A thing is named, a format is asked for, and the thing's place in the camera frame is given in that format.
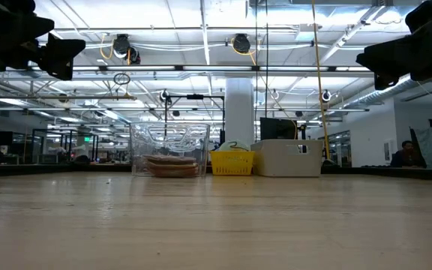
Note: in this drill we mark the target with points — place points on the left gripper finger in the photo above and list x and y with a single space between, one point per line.
60 56

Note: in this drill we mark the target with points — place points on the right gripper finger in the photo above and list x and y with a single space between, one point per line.
396 60

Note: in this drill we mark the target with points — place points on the seated person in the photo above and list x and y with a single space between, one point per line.
405 155

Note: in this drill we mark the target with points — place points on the clear plastic bin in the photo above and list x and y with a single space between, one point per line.
137 150

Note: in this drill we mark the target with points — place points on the black monitor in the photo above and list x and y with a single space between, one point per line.
278 129

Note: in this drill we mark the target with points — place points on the light grey plastic bin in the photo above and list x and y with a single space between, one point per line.
287 161

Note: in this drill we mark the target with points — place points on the long ceiling light strip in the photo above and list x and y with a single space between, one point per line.
216 68

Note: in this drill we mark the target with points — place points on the white building pillar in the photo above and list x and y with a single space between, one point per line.
239 112

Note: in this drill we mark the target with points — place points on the yellow plastic basket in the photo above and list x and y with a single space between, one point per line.
232 163

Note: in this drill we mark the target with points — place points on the black metal stand frame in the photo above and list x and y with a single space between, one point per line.
195 96

